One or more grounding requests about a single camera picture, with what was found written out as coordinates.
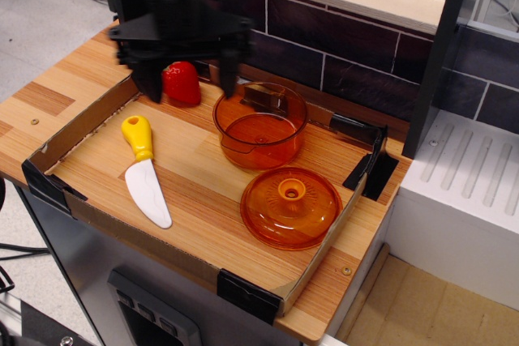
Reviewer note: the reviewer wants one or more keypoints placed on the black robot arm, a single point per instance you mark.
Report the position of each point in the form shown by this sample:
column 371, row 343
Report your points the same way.
column 152, row 34

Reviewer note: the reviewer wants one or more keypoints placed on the dark grey vertical post right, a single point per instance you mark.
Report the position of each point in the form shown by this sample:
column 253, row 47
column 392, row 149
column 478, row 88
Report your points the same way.
column 430, row 92

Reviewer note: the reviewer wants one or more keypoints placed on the white toy sink drainboard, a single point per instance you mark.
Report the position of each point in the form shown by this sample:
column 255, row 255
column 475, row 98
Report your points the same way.
column 456, row 212

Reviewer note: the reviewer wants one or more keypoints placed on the grey oven control panel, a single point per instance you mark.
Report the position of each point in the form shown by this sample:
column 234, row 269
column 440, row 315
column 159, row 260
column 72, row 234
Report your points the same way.
column 149, row 320

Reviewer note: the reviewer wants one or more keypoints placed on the yellow handled white toy knife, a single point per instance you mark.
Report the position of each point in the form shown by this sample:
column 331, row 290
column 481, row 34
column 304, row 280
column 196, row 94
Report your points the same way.
column 141, row 177

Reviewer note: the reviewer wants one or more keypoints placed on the orange transparent pot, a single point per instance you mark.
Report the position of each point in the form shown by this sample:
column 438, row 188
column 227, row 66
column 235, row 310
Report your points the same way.
column 262, row 126

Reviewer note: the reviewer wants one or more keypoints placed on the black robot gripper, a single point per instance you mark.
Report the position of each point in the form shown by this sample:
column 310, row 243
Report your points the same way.
column 180, row 30

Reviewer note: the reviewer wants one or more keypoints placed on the cardboard fence with black tape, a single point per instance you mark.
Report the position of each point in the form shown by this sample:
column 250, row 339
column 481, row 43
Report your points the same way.
column 81, row 103

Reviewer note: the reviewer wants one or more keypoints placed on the red toy strawberry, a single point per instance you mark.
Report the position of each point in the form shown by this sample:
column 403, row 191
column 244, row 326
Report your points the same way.
column 180, row 82

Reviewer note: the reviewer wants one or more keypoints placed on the orange transparent pot lid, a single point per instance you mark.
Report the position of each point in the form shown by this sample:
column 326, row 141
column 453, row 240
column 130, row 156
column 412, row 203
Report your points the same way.
column 290, row 208

